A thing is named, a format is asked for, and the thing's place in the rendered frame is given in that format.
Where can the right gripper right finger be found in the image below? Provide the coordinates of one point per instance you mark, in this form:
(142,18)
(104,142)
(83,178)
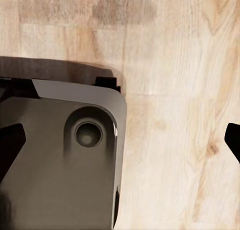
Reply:
(232,139)

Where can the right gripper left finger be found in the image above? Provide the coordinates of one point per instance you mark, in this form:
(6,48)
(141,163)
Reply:
(12,140)

